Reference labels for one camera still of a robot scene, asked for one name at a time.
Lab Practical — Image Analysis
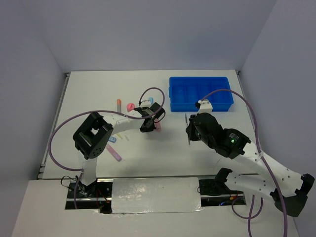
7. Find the pink correction tape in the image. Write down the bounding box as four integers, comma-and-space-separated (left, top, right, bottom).
155, 122, 161, 132

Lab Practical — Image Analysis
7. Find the purple clear pen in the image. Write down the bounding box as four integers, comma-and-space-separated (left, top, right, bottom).
184, 113, 192, 146

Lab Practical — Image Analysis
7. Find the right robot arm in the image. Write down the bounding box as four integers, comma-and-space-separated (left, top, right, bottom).
186, 113, 315, 217

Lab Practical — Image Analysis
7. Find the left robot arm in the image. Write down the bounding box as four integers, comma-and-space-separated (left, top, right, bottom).
73, 102, 165, 197

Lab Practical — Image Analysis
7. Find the pink lid clip jar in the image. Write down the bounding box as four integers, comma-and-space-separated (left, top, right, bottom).
126, 103, 135, 112

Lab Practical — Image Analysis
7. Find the orange capped marker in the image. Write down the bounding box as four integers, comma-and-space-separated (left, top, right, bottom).
117, 99, 121, 114

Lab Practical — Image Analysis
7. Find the blue plastic compartment tray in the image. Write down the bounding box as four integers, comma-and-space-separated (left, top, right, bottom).
169, 77, 234, 112

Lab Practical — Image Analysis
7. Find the pink purple highlighter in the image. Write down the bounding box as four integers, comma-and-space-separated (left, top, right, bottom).
106, 145, 122, 162

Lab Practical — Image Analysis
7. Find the silver foil tape sheet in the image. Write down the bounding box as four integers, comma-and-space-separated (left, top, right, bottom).
111, 177, 202, 214

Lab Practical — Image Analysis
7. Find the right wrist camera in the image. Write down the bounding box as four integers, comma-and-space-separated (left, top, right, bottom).
195, 99, 213, 114

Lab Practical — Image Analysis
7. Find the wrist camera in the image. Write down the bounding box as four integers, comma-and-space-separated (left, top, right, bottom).
139, 99, 153, 110
195, 99, 213, 114

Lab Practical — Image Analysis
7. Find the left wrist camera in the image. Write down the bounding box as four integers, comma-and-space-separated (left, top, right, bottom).
139, 99, 153, 110

